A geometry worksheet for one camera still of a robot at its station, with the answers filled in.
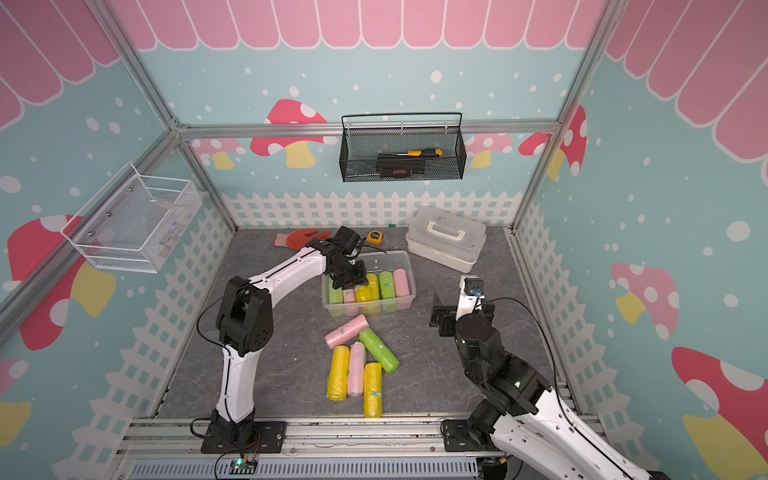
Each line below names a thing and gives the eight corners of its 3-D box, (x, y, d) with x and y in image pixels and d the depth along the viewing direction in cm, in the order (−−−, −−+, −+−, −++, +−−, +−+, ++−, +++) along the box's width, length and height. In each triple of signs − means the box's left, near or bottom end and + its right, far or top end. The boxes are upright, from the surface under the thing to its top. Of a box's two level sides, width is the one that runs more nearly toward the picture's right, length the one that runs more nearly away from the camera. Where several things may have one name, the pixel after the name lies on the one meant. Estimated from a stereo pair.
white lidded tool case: (400, 252, 115) (400, 229, 105) (418, 224, 125) (421, 201, 115) (467, 279, 107) (475, 257, 97) (482, 248, 117) (490, 224, 107)
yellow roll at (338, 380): (327, 400, 81) (325, 397, 79) (334, 349, 91) (332, 345, 88) (347, 400, 81) (345, 397, 79) (351, 349, 91) (350, 345, 88)
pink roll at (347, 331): (330, 351, 88) (328, 349, 86) (323, 341, 90) (322, 338, 88) (370, 325, 93) (369, 322, 92) (362, 315, 95) (362, 312, 94)
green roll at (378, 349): (389, 377, 85) (389, 372, 82) (357, 340, 92) (356, 334, 89) (401, 366, 87) (401, 361, 84) (369, 331, 94) (368, 325, 91)
